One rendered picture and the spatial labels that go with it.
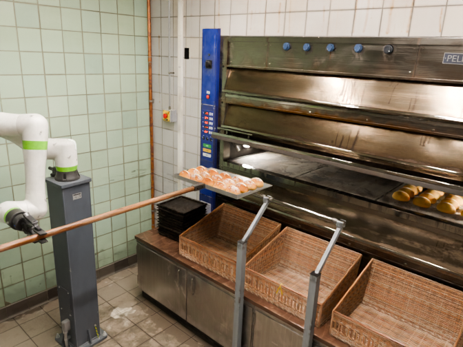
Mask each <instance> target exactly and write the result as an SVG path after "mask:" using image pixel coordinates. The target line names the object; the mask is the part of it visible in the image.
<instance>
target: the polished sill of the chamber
mask: <svg viewBox="0 0 463 347"><path fill-rule="evenodd" d="M223 166H225V167H229V168H232V169H236V170H239V171H243V172H246V173H249V174H253V175H255V176H260V177H263V178H266V179H270V180H274V181H276V182H281V183H283V184H286V185H291V186H293V187H297V188H300V189H304V190H307V191H312V192H314V193H319V194H321V195H324V196H329V197H331V198H335V199H338V200H342V201H345V202H349V203H352V204H356V205H359V206H362V207H366V208H369V209H373V210H376V211H380V212H383V213H387V214H390V215H394V216H397V217H399V218H404V219H407V220H411V221H414V222H418V223H420V224H425V225H428V226H430V227H435V228H437V229H441V230H445V231H448V232H451V233H456V234H458V235H463V224H459V223H456V222H452V221H449V220H445V219H442V218H437V217H434V216H431V215H427V214H424V213H419V212H417V211H412V210H409V209H404V208H402V207H397V206H394V205H391V204H387V203H383V202H379V201H377V200H372V199H369V198H364V197H362V196H357V195H354V194H351V193H347V192H343V191H339V190H336V189H332V188H329V187H324V186H322V185H317V184H314V183H311V182H307V181H304V180H299V179H296V178H292V177H289V176H284V175H282V174H279V173H274V172H271V171H267V170H264V169H259V168H256V167H252V166H249V165H244V164H241V163H239V162H234V161H231V160H226V161H223Z"/></svg>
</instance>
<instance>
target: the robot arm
mask: <svg viewBox="0 0 463 347"><path fill-rule="evenodd" d="M0 137H1V138H4V139H6V140H9V141H10V142H12V143H14V144H16V145H17V146H19V147H20V148H22V151H23V159H24V166H25V200H24V201H6V202H2V203H1V204H0V222H2V223H5V224H7V225H8V226H10V227H11V228H12V229H14V230H18V231H22V232H24V233H25V234H26V235H27V236H26V237H28V236H30V235H34V234H38V235H40V236H42V235H46V234H47V232H46V231H44V230H43V229H42V228H41V227H39V225H38V221H37V220H39V219H41V218H43V217H44V216H45V215H46V213H47V210H48V208H47V202H46V196H45V168H46V160H54V162H55V167H48V169H49V170H51V171H52V173H51V174H50V176H51V177H54V179H55V180H56V181H58V182H72V181H75V180H78V179H80V178H81V175H80V174H79V172H78V169H77V166H78V158H77V150H76V141H75V140H72V139H69V138H48V122H47V120H46V119H45V118H44V117H43V116H42V115H40V114H9V113H5V112H0Z"/></svg>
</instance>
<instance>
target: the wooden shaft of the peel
mask: <svg viewBox="0 0 463 347"><path fill-rule="evenodd" d="M191 191H194V187H193V186H191V187H188V188H184V189H181V190H178V191H174V192H171V193H167V194H165V195H162V196H158V197H155V198H151V199H149V200H145V201H142V202H138V203H136V204H131V205H129V206H126V207H122V208H120V209H115V210H113V211H108V212H106V213H102V214H99V215H96V216H93V217H90V218H86V219H83V220H79V221H77V222H73V223H70V224H66V225H63V226H61V227H57V228H54V229H50V230H47V231H46V232H47V234H46V235H42V236H40V235H38V234H34V235H30V236H28V237H25V238H21V239H18V240H14V241H11V242H7V243H5V244H1V245H0V252H4V251H7V250H10V249H13V248H16V247H19V246H23V245H25V244H29V243H31V242H36V241H38V240H42V239H44V238H48V237H50V236H53V235H57V234H60V233H63V232H66V231H70V230H73V229H76V228H79V227H82V226H85V225H88V224H92V223H94V222H98V221H100V220H104V219H107V218H111V217H113V216H116V215H119V214H122V213H126V212H128V211H132V210H135V209H139V208H141V207H145V206H147V205H150V204H154V203H157V202H160V201H163V200H166V199H169V198H173V197H176V196H179V195H182V194H184V193H189V192H191Z"/></svg>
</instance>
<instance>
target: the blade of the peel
mask: <svg viewBox="0 0 463 347"><path fill-rule="evenodd" d="M209 169H215V168H212V167H210V168H207V170H209ZM215 170H216V171H217V172H218V173H219V174H220V173H222V172H226V171H222V170H219V169H215ZM226 173H228V174H229V175H230V176H231V177H234V176H239V175H236V174H233V173H229V172H226ZM174 177H175V178H176V179H179V180H182V181H185V182H188V183H191V184H193V185H195V184H197V183H200V182H198V181H195V180H192V179H189V178H186V177H183V176H180V175H179V173H175V174H174ZM239 177H241V178H242V179H243V182H244V181H246V180H251V179H250V178H246V177H242V176H239ZM271 186H273V185H269V184H266V183H264V185H263V187H257V188H256V190H249V191H248V192H246V193H240V194H238V195H236V194H234V193H230V192H228V191H224V190H222V189H218V188H215V187H212V186H209V185H206V184H205V189H209V190H211V191H215V192H217V193H220V194H223V195H225V196H229V197H231V198H235V199H239V198H242V197H245V196H248V195H249V194H252V193H255V192H257V191H260V190H263V189H266V188H267V187H271Z"/></svg>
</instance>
